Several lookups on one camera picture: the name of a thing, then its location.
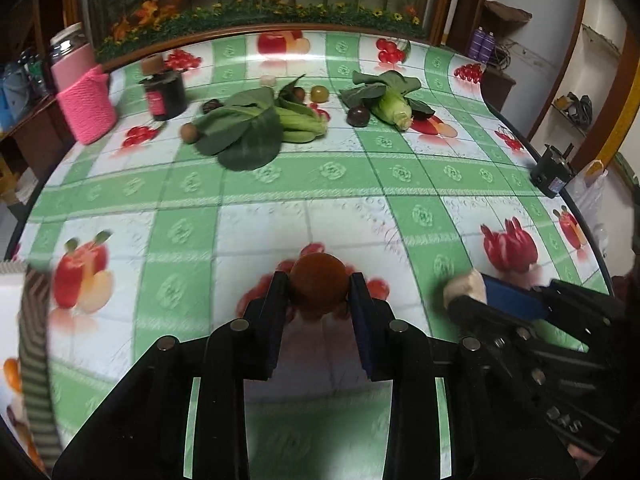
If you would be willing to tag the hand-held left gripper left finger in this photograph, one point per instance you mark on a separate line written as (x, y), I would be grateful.
(277, 320)

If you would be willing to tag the purple bottle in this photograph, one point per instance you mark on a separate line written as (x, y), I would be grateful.
(489, 47)
(476, 44)

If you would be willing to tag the orange tangerine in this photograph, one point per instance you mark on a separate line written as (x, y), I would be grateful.
(12, 376)

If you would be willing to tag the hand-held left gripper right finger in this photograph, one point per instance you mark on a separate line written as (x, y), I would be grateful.
(361, 320)

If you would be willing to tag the green leafy vegetable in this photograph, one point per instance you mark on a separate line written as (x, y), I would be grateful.
(395, 105)

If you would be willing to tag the small brown fruit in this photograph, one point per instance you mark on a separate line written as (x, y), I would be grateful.
(189, 133)

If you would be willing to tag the small red-brown fruit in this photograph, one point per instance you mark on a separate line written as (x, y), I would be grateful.
(299, 94)

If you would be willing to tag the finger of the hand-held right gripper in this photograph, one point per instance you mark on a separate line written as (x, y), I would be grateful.
(495, 332)
(515, 300)

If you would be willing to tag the wooden cabinet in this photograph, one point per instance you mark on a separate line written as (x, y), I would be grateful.
(30, 130)

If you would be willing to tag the small olive round fruit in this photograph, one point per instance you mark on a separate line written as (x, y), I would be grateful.
(319, 93)

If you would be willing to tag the brown round fruit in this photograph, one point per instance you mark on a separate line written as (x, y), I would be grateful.
(319, 282)

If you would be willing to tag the black box device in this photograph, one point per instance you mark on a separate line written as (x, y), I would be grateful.
(550, 172)

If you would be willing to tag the green bok choy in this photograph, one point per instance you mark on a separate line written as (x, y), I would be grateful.
(240, 130)

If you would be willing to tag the small dark fruit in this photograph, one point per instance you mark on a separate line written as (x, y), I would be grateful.
(211, 106)

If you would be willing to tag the wooden shelf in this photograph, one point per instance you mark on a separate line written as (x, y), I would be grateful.
(505, 11)

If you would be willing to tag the bottle with pink knitted sleeve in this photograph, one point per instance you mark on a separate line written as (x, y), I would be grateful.
(87, 105)

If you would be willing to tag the dark purple passion fruit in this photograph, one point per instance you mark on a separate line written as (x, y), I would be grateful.
(358, 116)

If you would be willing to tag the green fruit print tablecloth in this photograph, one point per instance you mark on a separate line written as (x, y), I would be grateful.
(350, 185)

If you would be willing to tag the black jar with pink label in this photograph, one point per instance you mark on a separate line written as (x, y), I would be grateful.
(165, 95)

